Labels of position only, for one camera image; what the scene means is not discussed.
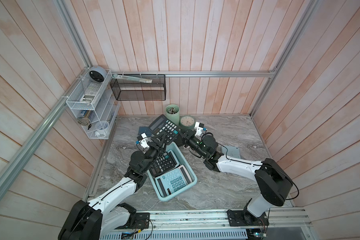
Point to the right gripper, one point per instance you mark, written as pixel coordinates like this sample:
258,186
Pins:
190,137

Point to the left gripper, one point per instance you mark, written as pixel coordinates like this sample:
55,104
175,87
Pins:
154,144

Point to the black calculator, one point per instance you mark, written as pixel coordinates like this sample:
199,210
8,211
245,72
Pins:
165,163

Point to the mint green storage box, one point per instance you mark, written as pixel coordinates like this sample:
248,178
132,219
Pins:
182,161

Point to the black calculator face down small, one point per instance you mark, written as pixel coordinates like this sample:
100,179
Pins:
164,129

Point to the large teal calculator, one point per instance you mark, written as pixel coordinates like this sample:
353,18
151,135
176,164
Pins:
173,181

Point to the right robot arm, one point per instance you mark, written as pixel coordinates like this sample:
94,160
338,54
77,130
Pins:
273,182

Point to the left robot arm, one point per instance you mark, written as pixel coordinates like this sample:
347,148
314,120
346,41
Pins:
93,219

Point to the teal calculator face down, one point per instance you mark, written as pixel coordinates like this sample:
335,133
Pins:
233,152

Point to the green pen cup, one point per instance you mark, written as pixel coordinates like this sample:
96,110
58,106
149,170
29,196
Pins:
172,112

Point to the white mug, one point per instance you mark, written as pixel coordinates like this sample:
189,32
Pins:
101,128

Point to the ruler on basket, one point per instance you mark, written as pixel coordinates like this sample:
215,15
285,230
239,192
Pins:
130,78

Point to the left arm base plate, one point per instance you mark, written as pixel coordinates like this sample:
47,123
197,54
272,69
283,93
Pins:
137,221

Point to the black wire basket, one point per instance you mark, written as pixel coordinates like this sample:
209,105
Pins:
134,91

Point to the white wire shelf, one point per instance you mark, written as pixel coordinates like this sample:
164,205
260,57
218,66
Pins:
91,102

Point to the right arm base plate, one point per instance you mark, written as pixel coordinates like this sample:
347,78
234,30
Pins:
244,219

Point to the aluminium front rail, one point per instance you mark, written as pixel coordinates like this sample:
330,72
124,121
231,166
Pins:
218,219

